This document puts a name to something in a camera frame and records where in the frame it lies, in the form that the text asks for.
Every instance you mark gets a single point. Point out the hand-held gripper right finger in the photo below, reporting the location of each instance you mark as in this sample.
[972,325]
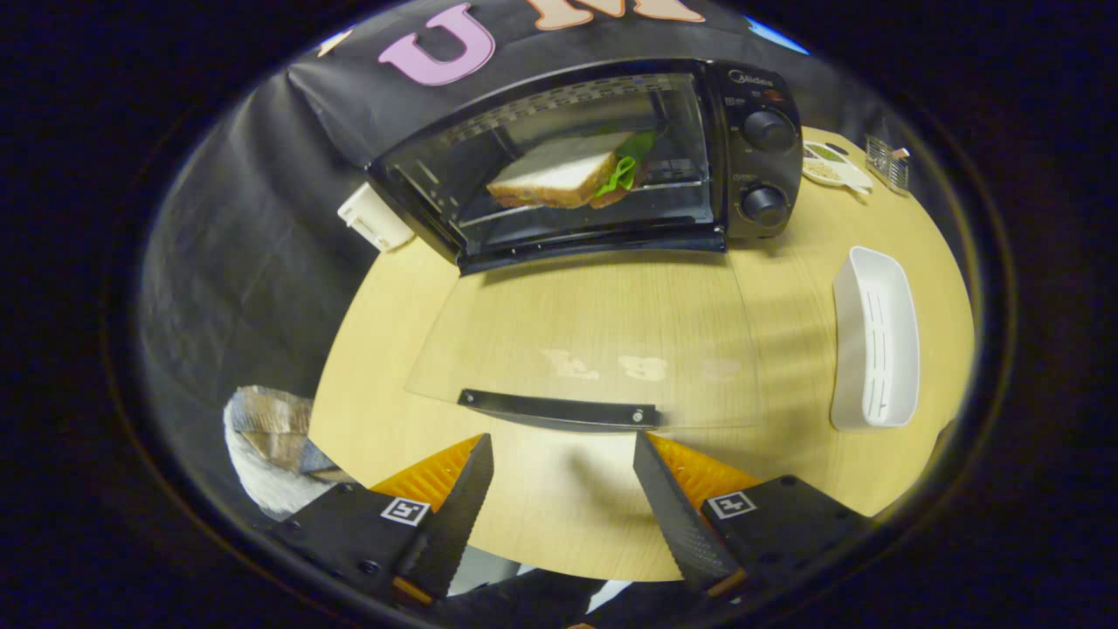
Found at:
[672,515]

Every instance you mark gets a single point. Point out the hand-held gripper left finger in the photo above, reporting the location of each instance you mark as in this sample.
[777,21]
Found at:
[454,515]

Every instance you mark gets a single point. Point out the sandwich with lettuce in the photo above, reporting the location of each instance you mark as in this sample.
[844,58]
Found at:
[559,170]

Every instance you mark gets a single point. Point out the black toaster oven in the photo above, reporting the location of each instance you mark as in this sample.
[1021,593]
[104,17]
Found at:
[760,105]

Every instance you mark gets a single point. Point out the small plate with food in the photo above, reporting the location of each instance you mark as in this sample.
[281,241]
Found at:
[834,170]

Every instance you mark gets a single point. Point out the grey white fuzzy cloth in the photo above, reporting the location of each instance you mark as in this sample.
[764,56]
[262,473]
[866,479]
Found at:
[266,454]

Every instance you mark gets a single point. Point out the white plastic basket tray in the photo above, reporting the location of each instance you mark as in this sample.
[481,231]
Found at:
[852,349]

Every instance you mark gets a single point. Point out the white power strip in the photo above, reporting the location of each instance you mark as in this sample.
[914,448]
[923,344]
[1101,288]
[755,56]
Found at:
[376,218]

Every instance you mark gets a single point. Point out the black backdrop cloth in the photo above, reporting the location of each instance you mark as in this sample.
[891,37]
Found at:
[262,262]

